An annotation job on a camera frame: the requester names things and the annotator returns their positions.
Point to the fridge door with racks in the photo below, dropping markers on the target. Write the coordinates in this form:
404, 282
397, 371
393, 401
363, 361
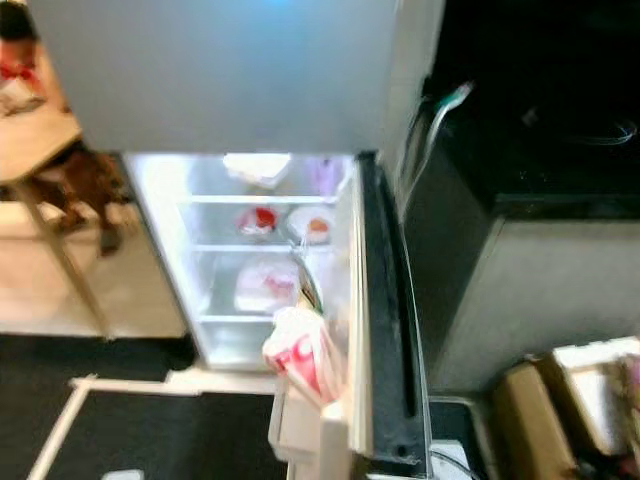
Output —
390, 320

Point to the light wooden table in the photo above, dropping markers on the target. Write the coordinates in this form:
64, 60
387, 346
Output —
30, 140

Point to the seated person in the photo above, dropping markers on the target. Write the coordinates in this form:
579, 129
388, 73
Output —
15, 60

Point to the silver refrigerator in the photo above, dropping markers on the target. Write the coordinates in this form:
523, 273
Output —
210, 330

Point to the black floor mat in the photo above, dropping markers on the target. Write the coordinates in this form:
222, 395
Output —
160, 440

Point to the white food container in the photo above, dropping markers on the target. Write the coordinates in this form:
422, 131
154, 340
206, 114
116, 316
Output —
257, 167

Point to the white red-print plastic bag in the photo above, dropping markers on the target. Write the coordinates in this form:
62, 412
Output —
265, 287

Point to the silver freezer door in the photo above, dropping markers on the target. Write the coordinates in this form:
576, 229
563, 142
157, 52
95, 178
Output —
210, 70

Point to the green packet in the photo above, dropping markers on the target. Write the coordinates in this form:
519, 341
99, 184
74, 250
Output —
310, 290

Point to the white bowl with red food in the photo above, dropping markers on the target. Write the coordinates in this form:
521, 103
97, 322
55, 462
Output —
315, 228

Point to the red white striped paper bag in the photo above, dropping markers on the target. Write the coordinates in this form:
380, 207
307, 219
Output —
305, 360

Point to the purple packet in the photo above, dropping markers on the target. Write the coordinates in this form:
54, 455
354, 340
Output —
326, 175

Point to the black top kitchen counter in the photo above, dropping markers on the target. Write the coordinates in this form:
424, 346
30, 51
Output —
540, 290

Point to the brown bag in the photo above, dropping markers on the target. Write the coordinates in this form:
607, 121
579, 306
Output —
530, 430

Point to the white foam box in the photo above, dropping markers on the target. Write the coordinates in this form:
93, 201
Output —
595, 390

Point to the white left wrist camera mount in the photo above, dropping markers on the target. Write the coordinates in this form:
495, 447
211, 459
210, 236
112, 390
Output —
123, 475

